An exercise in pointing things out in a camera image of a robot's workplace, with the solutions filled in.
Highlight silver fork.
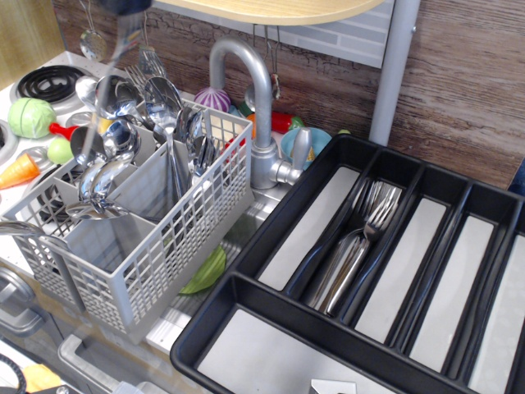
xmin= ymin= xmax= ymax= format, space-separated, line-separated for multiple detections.
xmin=318 ymin=181 xmax=402 ymax=316
xmin=125 ymin=66 xmax=148 ymax=94
xmin=71 ymin=15 xmax=132 ymax=167

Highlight grey metal pole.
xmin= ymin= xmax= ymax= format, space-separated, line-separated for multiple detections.
xmin=368 ymin=0 xmax=421 ymax=146

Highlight silver forks stack in tray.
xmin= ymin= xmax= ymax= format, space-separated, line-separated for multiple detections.
xmin=308 ymin=178 xmax=402 ymax=316

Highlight grey plastic cutlery basket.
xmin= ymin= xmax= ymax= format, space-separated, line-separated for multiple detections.
xmin=2 ymin=108 xmax=253 ymax=343

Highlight green toy cabbage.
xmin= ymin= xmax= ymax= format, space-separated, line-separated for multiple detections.
xmin=7 ymin=98 xmax=57 ymax=140

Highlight purple toy onion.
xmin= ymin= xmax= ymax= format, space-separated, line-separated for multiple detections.
xmin=194 ymin=87 xmax=231 ymax=112

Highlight hanging silver spatula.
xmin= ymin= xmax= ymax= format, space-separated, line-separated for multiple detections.
xmin=130 ymin=10 xmax=167 ymax=77

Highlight black cutlery tray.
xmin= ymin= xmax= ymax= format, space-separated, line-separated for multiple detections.
xmin=170 ymin=135 xmax=524 ymax=393

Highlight large silver spoon left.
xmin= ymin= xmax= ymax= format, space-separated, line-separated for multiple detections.
xmin=95 ymin=75 xmax=155 ymax=131

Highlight silver faucet handle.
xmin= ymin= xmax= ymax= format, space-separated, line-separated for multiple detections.
xmin=290 ymin=127 xmax=313 ymax=171

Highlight small green toy fruit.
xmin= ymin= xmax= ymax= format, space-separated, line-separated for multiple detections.
xmin=47 ymin=137 xmax=74 ymax=165

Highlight black stove burner coil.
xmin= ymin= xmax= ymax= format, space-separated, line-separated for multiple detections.
xmin=16 ymin=65 xmax=86 ymax=103

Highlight large silver spoon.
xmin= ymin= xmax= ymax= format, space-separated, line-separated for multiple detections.
xmin=144 ymin=76 xmax=187 ymax=201
xmin=95 ymin=75 xmax=155 ymax=131

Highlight orange toy carrot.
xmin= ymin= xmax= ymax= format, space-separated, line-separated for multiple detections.
xmin=1 ymin=153 xmax=41 ymax=190

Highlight red toy pepper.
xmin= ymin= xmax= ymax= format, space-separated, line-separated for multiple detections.
xmin=271 ymin=112 xmax=304 ymax=134

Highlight light wooden shelf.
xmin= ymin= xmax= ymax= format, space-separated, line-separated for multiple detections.
xmin=153 ymin=0 xmax=382 ymax=26

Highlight yellow toy lemon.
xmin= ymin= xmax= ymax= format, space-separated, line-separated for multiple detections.
xmin=97 ymin=117 xmax=113 ymax=135

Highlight silver fork behind spoons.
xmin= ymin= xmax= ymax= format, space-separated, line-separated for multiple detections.
xmin=125 ymin=66 xmax=148 ymax=94

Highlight silver spoon low front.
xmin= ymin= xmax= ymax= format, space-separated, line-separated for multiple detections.
xmin=66 ymin=161 xmax=130 ymax=220

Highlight light blue toy bowl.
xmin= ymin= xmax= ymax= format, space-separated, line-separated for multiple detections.
xmin=281 ymin=127 xmax=331 ymax=170

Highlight yellow toy bottom left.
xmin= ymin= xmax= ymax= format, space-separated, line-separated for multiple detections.
xmin=22 ymin=364 xmax=62 ymax=393

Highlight green toy leaf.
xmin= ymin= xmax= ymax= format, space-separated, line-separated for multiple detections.
xmin=180 ymin=245 xmax=226 ymax=296

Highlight silver toy faucet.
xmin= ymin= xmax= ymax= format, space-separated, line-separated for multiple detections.
xmin=208 ymin=37 xmax=304 ymax=190

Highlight silver spoon far left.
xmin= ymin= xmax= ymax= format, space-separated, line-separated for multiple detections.
xmin=75 ymin=76 xmax=98 ymax=113

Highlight silver spoon middle left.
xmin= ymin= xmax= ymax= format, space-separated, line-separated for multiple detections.
xmin=103 ymin=119 xmax=141 ymax=163

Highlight large silver spoon centre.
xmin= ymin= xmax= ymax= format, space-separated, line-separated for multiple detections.
xmin=144 ymin=76 xmax=187 ymax=201

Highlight red toy handle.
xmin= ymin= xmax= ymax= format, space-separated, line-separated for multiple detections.
xmin=48 ymin=122 xmax=78 ymax=140

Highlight silver spoons in right compartment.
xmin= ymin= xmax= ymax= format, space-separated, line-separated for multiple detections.
xmin=176 ymin=107 xmax=217 ymax=185

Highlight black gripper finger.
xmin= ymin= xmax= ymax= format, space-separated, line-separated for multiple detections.
xmin=98 ymin=0 xmax=153 ymax=15

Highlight hanging silver skimmer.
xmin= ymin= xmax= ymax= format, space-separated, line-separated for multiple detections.
xmin=80 ymin=1 xmax=107 ymax=62

